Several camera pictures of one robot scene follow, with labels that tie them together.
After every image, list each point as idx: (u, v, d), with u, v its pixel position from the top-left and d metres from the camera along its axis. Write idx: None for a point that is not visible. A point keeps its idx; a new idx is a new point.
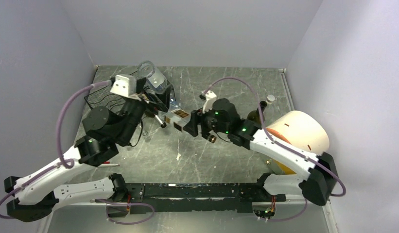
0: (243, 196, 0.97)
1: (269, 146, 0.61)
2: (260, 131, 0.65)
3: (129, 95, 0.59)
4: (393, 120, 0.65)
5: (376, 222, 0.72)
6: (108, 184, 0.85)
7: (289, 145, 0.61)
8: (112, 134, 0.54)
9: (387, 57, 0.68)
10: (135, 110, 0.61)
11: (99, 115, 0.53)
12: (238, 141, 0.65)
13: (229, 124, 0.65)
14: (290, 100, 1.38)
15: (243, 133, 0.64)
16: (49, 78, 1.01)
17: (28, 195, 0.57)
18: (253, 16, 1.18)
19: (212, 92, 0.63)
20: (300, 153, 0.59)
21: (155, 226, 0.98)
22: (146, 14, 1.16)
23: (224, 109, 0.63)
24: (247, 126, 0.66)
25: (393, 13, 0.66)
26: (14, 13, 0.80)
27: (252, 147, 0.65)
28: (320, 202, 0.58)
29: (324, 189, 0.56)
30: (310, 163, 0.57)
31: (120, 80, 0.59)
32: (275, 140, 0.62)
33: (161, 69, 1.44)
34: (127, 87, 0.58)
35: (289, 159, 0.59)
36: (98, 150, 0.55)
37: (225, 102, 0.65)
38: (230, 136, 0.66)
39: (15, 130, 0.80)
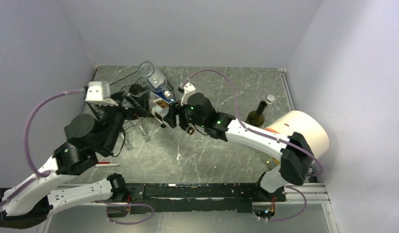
0: (243, 196, 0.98)
1: (243, 134, 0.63)
2: (234, 121, 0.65)
3: (103, 99, 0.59)
4: (393, 121, 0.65)
5: (376, 223, 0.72)
6: (106, 186, 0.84)
7: (262, 130, 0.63)
8: (94, 143, 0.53)
9: (388, 58, 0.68)
10: (114, 117, 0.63)
11: (81, 124, 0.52)
12: (215, 135, 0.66)
13: (205, 118, 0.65)
14: (290, 100, 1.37)
15: (219, 126, 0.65)
16: (49, 78, 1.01)
17: (15, 206, 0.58)
18: (254, 16, 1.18)
19: (190, 85, 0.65)
20: (271, 135, 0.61)
21: (155, 226, 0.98)
22: (146, 14, 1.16)
23: (198, 104, 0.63)
24: (221, 119, 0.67)
25: (393, 13, 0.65)
26: (14, 13, 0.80)
27: (230, 138, 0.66)
28: (300, 180, 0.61)
29: (300, 167, 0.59)
30: (282, 144, 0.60)
31: (93, 86, 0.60)
32: (248, 128, 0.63)
33: (161, 69, 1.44)
34: (100, 91, 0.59)
35: (263, 143, 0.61)
36: (77, 159, 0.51)
37: (199, 96, 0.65)
38: (206, 129, 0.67)
39: (15, 131, 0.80)
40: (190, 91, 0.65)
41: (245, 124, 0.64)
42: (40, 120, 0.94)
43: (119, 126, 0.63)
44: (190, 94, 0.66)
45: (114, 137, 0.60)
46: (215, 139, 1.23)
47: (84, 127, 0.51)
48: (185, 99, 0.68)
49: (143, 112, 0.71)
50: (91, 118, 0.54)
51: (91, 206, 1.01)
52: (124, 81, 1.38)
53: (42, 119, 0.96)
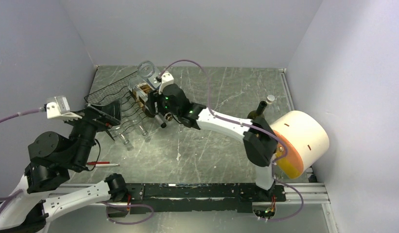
0: (243, 196, 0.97)
1: (212, 121, 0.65)
2: (205, 110, 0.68)
3: (62, 113, 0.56)
4: (393, 121, 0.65)
5: (376, 223, 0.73)
6: (103, 188, 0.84)
7: (229, 117, 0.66)
8: (61, 160, 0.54)
9: (388, 58, 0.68)
10: (85, 131, 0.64)
11: (45, 142, 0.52)
12: (188, 124, 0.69)
13: (179, 108, 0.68)
14: (290, 99, 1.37)
15: (192, 115, 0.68)
16: (49, 78, 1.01)
17: (3, 221, 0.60)
18: (254, 16, 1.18)
19: (167, 74, 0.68)
20: (236, 121, 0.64)
21: (155, 226, 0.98)
22: (146, 14, 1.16)
23: (172, 94, 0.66)
24: (194, 108, 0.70)
25: (394, 13, 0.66)
26: (14, 13, 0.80)
27: (201, 126, 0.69)
28: (263, 161, 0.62)
29: (262, 148, 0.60)
30: (245, 127, 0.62)
31: (48, 102, 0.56)
32: (215, 114, 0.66)
33: (161, 69, 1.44)
34: (57, 107, 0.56)
35: (228, 128, 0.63)
36: (45, 177, 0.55)
37: (174, 87, 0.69)
38: (180, 118, 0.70)
39: (14, 130, 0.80)
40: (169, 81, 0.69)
41: (214, 111, 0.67)
42: (40, 120, 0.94)
43: (89, 140, 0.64)
44: (164, 86, 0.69)
45: (85, 151, 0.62)
46: (215, 139, 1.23)
47: (48, 146, 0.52)
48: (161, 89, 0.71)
49: (113, 120, 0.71)
50: (55, 136, 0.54)
51: (91, 206, 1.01)
52: (124, 81, 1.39)
53: (41, 119, 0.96)
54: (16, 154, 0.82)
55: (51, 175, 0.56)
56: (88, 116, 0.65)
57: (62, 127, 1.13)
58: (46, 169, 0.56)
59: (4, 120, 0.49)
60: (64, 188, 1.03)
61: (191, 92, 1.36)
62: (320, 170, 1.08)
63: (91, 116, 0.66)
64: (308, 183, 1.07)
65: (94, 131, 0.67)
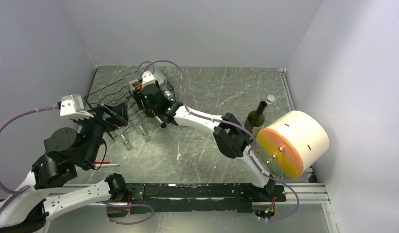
0: (243, 195, 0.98)
1: (187, 117, 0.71)
2: (182, 107, 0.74)
3: (77, 112, 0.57)
4: (393, 121, 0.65)
5: (376, 223, 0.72)
6: (103, 188, 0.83)
7: (202, 112, 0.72)
8: (74, 157, 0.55)
9: (388, 58, 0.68)
10: (94, 129, 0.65)
11: (63, 137, 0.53)
12: (166, 120, 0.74)
13: (157, 106, 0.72)
14: (290, 100, 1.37)
15: (170, 112, 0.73)
16: (49, 78, 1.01)
17: (5, 219, 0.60)
18: (253, 17, 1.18)
19: (147, 75, 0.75)
20: (208, 117, 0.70)
21: (155, 226, 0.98)
22: (146, 14, 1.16)
23: (150, 93, 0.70)
24: (172, 106, 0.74)
25: (394, 13, 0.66)
26: (14, 13, 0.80)
27: (178, 122, 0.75)
28: (232, 153, 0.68)
29: (229, 140, 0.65)
30: (216, 123, 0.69)
31: (64, 101, 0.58)
32: (190, 111, 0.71)
33: (161, 69, 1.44)
34: (73, 104, 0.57)
35: (201, 124, 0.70)
36: (54, 173, 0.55)
37: (152, 86, 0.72)
38: (158, 115, 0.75)
39: (14, 130, 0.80)
40: (149, 82, 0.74)
41: (189, 108, 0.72)
42: (41, 120, 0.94)
43: (98, 139, 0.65)
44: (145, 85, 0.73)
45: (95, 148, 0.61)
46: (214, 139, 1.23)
47: (65, 141, 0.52)
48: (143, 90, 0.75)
49: (122, 121, 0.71)
50: (73, 132, 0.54)
51: (91, 206, 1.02)
52: (124, 80, 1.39)
53: (42, 119, 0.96)
54: (16, 154, 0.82)
55: (60, 171, 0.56)
56: (98, 114, 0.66)
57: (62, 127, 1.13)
58: (56, 164, 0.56)
59: (22, 115, 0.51)
60: (64, 187, 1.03)
61: (191, 92, 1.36)
62: (320, 170, 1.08)
63: (101, 115, 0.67)
64: (306, 183, 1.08)
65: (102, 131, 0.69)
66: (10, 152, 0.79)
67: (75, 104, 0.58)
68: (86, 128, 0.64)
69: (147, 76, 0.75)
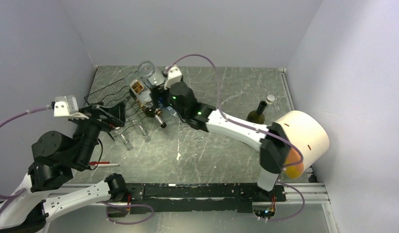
0: (243, 196, 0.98)
1: (223, 124, 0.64)
2: (215, 112, 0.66)
3: (70, 114, 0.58)
4: (393, 121, 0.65)
5: (376, 223, 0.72)
6: (103, 188, 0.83)
7: (242, 121, 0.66)
8: (64, 160, 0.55)
9: (388, 57, 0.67)
10: (89, 131, 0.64)
11: (49, 141, 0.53)
12: (195, 125, 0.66)
13: (186, 109, 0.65)
14: (290, 100, 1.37)
15: (200, 118, 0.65)
16: (49, 78, 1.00)
17: (3, 221, 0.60)
18: (253, 16, 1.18)
19: (175, 69, 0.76)
20: (251, 126, 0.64)
21: (155, 226, 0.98)
22: (146, 14, 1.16)
23: (182, 94, 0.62)
24: (202, 109, 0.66)
25: (393, 13, 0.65)
26: (14, 13, 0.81)
27: (209, 129, 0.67)
28: (276, 168, 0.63)
29: (276, 155, 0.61)
30: (261, 134, 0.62)
31: (58, 101, 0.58)
32: (228, 118, 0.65)
33: (161, 69, 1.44)
34: (67, 106, 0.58)
35: (243, 134, 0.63)
36: (48, 176, 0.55)
37: (182, 86, 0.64)
38: (186, 119, 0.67)
39: (14, 130, 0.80)
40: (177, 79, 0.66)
41: (226, 114, 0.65)
42: (40, 120, 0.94)
43: (93, 140, 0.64)
44: (174, 85, 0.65)
45: (87, 149, 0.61)
46: (214, 139, 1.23)
47: (51, 145, 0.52)
48: (168, 84, 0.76)
49: (118, 122, 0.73)
50: (59, 135, 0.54)
51: (91, 206, 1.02)
52: (124, 80, 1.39)
53: (42, 119, 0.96)
54: (16, 155, 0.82)
55: (55, 174, 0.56)
56: (94, 115, 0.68)
57: (62, 127, 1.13)
58: (50, 168, 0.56)
59: (14, 117, 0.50)
60: (64, 188, 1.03)
61: None
62: (320, 170, 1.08)
63: (96, 116, 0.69)
64: (306, 183, 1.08)
65: (98, 131, 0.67)
66: (10, 152, 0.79)
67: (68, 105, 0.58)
68: (82, 128, 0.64)
69: (174, 71, 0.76)
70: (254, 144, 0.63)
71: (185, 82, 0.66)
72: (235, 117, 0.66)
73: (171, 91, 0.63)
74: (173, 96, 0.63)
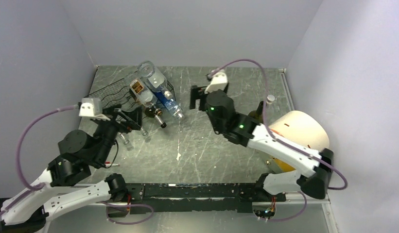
0: (243, 196, 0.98)
1: (270, 144, 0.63)
2: (260, 127, 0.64)
3: (95, 115, 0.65)
4: (392, 121, 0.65)
5: (375, 223, 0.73)
6: (103, 188, 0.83)
7: (291, 142, 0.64)
8: (87, 157, 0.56)
9: (387, 58, 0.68)
10: (108, 131, 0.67)
11: (75, 139, 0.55)
12: (234, 139, 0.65)
13: (226, 122, 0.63)
14: (290, 100, 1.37)
15: (241, 130, 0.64)
16: (49, 79, 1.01)
17: (12, 216, 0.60)
18: (253, 16, 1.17)
19: (221, 76, 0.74)
20: (303, 150, 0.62)
21: (155, 226, 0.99)
22: (146, 14, 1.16)
23: (221, 106, 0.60)
24: (243, 123, 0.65)
25: (393, 13, 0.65)
26: (14, 13, 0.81)
27: (250, 145, 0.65)
28: (318, 196, 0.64)
29: (326, 184, 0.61)
30: (314, 160, 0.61)
31: (85, 102, 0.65)
32: (276, 138, 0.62)
33: (161, 69, 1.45)
34: (92, 108, 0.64)
35: (293, 158, 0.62)
36: (70, 172, 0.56)
37: (221, 96, 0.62)
38: (225, 133, 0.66)
39: (15, 131, 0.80)
40: (221, 84, 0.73)
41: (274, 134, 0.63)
42: (40, 120, 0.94)
43: (110, 140, 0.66)
44: (211, 94, 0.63)
45: (104, 149, 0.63)
46: (215, 139, 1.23)
47: (77, 143, 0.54)
48: (209, 89, 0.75)
49: (135, 125, 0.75)
50: (84, 134, 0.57)
51: (91, 206, 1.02)
52: (124, 81, 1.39)
53: (42, 119, 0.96)
54: (18, 155, 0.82)
55: (76, 170, 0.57)
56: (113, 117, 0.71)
57: (62, 127, 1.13)
58: (70, 165, 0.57)
59: (45, 115, 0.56)
60: None
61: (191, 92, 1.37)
62: None
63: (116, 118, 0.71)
64: None
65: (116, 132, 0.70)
66: (12, 152, 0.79)
67: (93, 107, 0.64)
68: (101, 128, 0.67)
69: (219, 77, 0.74)
70: (303, 170, 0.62)
71: (223, 92, 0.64)
72: (283, 137, 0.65)
73: (209, 102, 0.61)
74: (211, 107, 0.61)
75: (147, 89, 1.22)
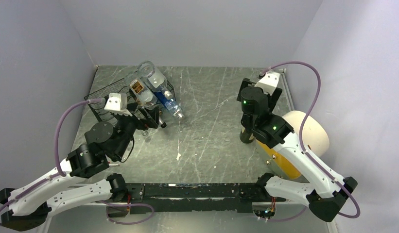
0: (243, 196, 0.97)
1: (297, 154, 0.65)
2: (291, 135, 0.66)
3: (120, 109, 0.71)
4: (393, 121, 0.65)
5: (374, 224, 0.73)
6: (105, 187, 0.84)
7: (320, 161, 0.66)
8: (109, 147, 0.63)
9: (388, 57, 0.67)
10: (127, 126, 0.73)
11: (101, 130, 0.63)
12: (264, 138, 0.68)
13: (256, 116, 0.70)
14: (290, 100, 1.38)
15: (270, 129, 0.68)
16: (49, 80, 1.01)
17: (22, 206, 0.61)
18: (253, 17, 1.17)
19: (272, 77, 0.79)
20: (328, 172, 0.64)
21: (155, 226, 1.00)
22: (146, 14, 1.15)
23: (254, 99, 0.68)
24: (278, 124, 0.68)
25: (393, 14, 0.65)
26: (14, 13, 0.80)
27: (277, 148, 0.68)
28: (325, 217, 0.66)
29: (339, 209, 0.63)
30: (336, 185, 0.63)
31: (112, 97, 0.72)
32: (305, 152, 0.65)
33: (161, 69, 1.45)
34: (118, 102, 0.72)
35: (317, 176, 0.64)
36: (90, 163, 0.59)
37: (256, 92, 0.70)
38: (256, 130, 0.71)
39: (15, 132, 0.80)
40: (267, 84, 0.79)
41: (306, 148, 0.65)
42: (40, 120, 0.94)
43: (130, 135, 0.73)
44: (248, 90, 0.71)
45: (124, 143, 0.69)
46: (215, 139, 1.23)
47: (104, 134, 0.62)
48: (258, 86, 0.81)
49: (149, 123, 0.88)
50: (110, 125, 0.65)
51: (91, 206, 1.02)
52: (124, 81, 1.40)
53: (42, 119, 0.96)
54: (19, 155, 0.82)
55: (96, 161, 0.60)
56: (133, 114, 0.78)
57: (62, 127, 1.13)
58: (91, 156, 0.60)
59: (79, 104, 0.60)
60: None
61: (191, 92, 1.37)
62: None
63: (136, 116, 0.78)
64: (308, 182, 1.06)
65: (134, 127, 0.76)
66: (13, 152, 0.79)
67: (119, 101, 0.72)
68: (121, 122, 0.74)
69: (270, 78, 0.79)
70: (322, 189, 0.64)
71: (260, 90, 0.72)
72: (314, 154, 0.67)
73: (243, 96, 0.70)
74: (244, 100, 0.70)
75: (147, 89, 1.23)
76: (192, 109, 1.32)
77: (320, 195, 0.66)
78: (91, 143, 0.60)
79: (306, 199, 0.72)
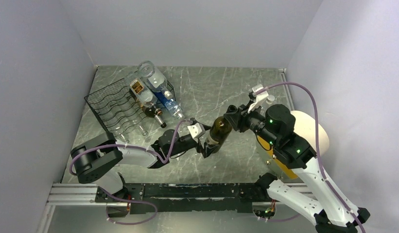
0: (243, 196, 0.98)
1: (318, 182, 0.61)
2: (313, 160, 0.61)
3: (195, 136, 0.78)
4: (391, 121, 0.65)
5: (376, 223, 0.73)
6: (119, 179, 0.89)
7: (338, 189, 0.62)
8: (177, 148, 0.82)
9: (387, 57, 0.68)
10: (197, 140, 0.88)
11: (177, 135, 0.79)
12: (285, 159, 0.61)
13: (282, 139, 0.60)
14: (290, 100, 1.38)
15: (294, 152, 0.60)
16: (49, 79, 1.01)
17: None
18: (253, 18, 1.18)
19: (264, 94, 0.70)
20: (345, 202, 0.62)
21: (155, 226, 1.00)
22: (146, 14, 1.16)
23: (282, 120, 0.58)
24: (302, 147, 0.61)
25: (393, 15, 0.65)
26: (13, 13, 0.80)
27: (298, 170, 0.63)
28: None
29: None
30: (350, 216, 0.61)
31: (198, 126, 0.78)
32: (326, 179, 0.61)
33: (161, 69, 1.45)
34: (198, 133, 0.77)
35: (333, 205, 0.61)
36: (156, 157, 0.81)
37: (284, 111, 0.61)
38: (276, 151, 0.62)
39: (15, 131, 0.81)
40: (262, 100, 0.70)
41: (326, 175, 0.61)
42: (39, 120, 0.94)
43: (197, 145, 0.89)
44: (273, 107, 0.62)
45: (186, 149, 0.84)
46: None
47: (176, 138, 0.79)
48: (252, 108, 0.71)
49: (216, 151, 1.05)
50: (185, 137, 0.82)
51: (90, 206, 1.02)
52: (124, 81, 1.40)
53: (41, 118, 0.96)
54: (19, 155, 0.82)
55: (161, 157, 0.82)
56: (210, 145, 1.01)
57: (62, 127, 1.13)
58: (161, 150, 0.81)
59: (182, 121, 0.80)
60: (64, 188, 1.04)
61: (190, 92, 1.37)
62: None
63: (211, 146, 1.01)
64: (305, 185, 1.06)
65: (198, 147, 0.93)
66: (13, 152, 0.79)
67: (197, 134, 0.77)
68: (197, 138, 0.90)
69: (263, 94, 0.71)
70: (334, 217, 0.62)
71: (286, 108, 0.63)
72: (333, 181, 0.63)
73: (269, 114, 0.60)
74: (270, 119, 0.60)
75: (147, 89, 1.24)
76: (192, 108, 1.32)
77: (330, 220, 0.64)
78: (163, 144, 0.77)
79: (314, 218, 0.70)
